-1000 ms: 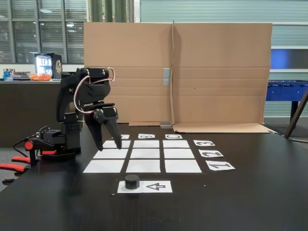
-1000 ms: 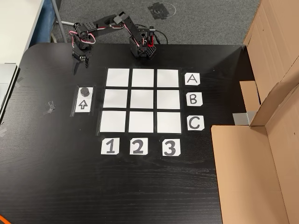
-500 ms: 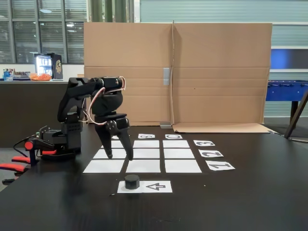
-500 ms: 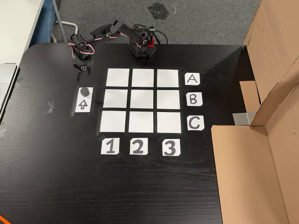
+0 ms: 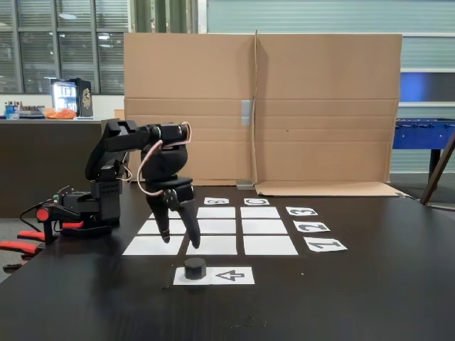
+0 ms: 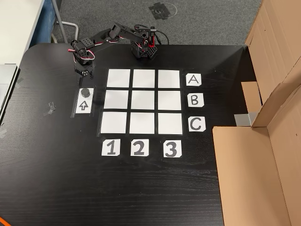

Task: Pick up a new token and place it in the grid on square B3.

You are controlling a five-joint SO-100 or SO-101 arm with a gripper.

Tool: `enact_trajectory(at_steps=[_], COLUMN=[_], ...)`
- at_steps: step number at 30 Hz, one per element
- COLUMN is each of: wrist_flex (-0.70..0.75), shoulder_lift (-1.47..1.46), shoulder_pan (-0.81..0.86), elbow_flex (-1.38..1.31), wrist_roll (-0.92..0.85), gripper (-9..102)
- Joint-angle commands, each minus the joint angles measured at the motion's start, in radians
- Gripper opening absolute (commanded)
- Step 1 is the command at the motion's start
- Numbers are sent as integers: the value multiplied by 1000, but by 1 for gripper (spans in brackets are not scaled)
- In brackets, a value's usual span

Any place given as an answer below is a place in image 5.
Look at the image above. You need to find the blue white container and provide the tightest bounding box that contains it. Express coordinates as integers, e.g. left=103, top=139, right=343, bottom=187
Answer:
left=4, top=101, right=22, bottom=120

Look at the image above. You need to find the black lit mini fridge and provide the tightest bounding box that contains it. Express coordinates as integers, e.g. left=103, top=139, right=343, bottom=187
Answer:
left=50, top=77, right=94, bottom=118

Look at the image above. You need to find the blue foosball table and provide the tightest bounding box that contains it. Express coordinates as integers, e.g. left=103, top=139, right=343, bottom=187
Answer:
left=392, top=117, right=455, bottom=182

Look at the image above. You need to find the dark wooden stand leg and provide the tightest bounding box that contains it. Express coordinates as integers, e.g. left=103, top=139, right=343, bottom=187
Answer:
left=419, top=133, right=455, bottom=206

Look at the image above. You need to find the black power cable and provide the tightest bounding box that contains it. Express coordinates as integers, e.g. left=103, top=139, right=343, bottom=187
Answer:
left=19, top=201, right=49, bottom=234

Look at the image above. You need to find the dark brown counter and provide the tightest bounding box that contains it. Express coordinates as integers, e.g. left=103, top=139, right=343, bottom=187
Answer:
left=0, top=118, right=124, bottom=219

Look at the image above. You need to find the white red servo cable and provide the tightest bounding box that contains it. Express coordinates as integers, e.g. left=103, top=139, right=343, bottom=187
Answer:
left=122, top=121, right=193, bottom=197

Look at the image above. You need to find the white arrow paper sheet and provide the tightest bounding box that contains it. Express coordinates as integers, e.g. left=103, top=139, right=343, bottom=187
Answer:
left=173, top=266, right=256, bottom=286

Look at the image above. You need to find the brown cardboard panel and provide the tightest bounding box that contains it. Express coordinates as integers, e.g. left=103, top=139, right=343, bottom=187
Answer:
left=123, top=32, right=257, bottom=188
left=254, top=30, right=408, bottom=197

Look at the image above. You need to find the red handled spring clamp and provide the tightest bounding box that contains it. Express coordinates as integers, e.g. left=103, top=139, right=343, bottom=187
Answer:
left=0, top=229, right=46, bottom=274

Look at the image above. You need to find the black octagonal token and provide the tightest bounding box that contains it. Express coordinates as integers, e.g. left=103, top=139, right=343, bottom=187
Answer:
left=183, top=257, right=208, bottom=281

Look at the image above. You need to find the black red bar clamp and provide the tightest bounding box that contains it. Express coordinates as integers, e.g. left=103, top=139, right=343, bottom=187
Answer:
left=35, top=204, right=86, bottom=246

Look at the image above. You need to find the paper sheet number 2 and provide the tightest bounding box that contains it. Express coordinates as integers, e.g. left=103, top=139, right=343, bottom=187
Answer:
left=293, top=220, right=331, bottom=234

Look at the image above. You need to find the paper sheet number 3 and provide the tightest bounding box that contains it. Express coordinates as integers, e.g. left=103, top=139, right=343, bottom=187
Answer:
left=286, top=206, right=319, bottom=217

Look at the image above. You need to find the paper sheet number 1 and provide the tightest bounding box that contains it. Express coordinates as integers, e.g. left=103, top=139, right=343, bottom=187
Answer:
left=304, top=237, right=348, bottom=253

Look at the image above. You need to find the orange bag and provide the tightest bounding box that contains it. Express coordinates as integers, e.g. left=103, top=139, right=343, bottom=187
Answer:
left=44, top=108, right=77, bottom=120

